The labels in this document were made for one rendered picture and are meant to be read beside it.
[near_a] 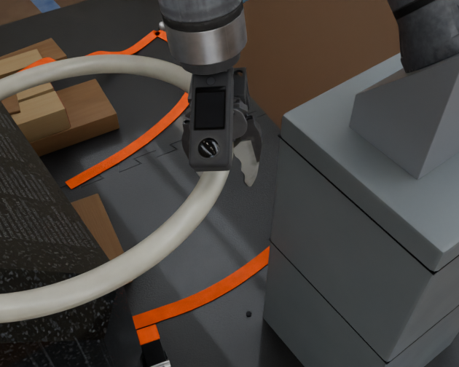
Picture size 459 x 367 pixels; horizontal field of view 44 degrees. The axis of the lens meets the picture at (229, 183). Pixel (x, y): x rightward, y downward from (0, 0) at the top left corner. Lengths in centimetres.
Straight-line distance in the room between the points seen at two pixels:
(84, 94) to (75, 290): 180
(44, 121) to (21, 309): 159
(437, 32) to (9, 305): 70
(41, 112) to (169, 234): 159
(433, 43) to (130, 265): 57
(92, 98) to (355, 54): 119
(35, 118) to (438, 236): 156
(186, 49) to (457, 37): 45
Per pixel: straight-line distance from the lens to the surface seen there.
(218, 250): 190
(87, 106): 231
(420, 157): 101
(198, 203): 65
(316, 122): 110
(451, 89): 91
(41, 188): 127
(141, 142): 224
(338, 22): 291
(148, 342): 171
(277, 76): 255
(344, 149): 106
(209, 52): 63
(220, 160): 63
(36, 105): 221
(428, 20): 95
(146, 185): 209
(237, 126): 70
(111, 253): 179
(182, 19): 61
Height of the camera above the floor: 160
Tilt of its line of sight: 50 degrees down
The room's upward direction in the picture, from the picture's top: straight up
